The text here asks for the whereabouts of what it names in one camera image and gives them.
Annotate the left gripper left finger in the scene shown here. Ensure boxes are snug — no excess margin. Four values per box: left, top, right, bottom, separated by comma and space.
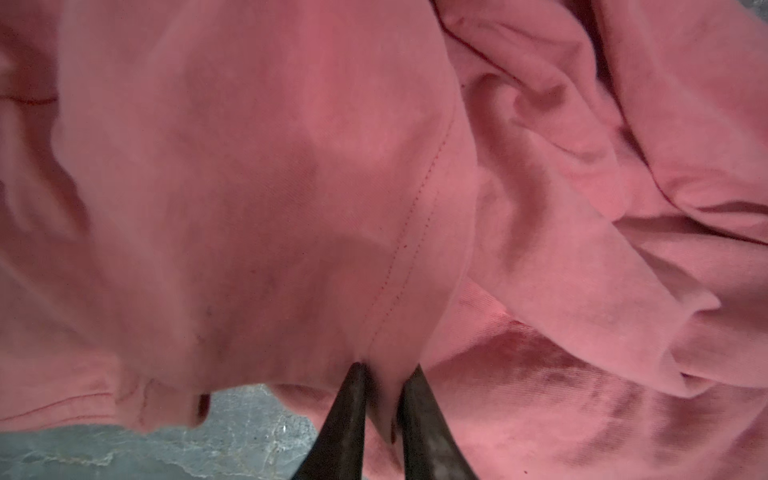
292, 363, 369, 480

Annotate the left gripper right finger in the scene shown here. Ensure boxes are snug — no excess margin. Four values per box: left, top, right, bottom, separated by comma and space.
397, 366, 478, 480

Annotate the pink t shirt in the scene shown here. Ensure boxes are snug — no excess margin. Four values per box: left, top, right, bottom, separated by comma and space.
1, 1, 767, 479

